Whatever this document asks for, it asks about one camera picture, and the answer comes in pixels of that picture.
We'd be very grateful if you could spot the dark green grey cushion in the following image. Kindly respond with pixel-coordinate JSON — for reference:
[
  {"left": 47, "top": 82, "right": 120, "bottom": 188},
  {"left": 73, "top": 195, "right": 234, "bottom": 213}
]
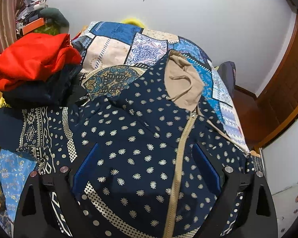
[{"left": 39, "top": 7, "right": 69, "bottom": 33}]

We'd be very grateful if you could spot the orange box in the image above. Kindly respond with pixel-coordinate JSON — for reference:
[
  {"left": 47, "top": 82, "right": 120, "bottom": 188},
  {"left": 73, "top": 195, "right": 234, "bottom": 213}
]
[{"left": 20, "top": 18, "right": 47, "bottom": 36}]

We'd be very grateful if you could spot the brown wooden door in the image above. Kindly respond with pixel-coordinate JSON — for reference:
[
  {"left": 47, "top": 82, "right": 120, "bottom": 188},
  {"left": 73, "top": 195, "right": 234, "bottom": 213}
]
[{"left": 233, "top": 14, "right": 298, "bottom": 151}]

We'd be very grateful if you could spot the navy patterned hooded jacket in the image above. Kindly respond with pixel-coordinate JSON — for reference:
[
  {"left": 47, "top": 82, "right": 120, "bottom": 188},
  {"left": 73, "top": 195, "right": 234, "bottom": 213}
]
[{"left": 0, "top": 50, "right": 255, "bottom": 237}]

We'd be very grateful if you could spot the yellow curved pillow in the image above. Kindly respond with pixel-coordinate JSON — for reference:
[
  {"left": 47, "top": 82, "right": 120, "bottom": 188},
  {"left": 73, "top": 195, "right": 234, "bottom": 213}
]
[{"left": 121, "top": 18, "right": 146, "bottom": 29}]

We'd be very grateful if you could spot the red folded garment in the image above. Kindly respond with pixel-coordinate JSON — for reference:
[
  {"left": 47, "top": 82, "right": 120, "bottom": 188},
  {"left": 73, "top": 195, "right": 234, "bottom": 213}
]
[{"left": 0, "top": 33, "right": 81, "bottom": 91}]

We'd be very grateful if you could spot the blue patchwork bed cover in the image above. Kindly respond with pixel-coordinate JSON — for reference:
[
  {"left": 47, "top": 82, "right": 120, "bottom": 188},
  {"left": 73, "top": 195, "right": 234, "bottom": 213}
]
[{"left": 0, "top": 22, "right": 249, "bottom": 222}]

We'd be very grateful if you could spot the black folded garment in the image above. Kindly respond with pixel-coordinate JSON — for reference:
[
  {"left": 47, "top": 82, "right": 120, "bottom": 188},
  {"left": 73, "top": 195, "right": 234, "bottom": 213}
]
[{"left": 2, "top": 64, "right": 88, "bottom": 109}]

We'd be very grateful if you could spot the pile of papers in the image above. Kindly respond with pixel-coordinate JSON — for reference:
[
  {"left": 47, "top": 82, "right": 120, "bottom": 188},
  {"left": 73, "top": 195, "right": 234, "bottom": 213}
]
[{"left": 15, "top": 0, "right": 47, "bottom": 27}]

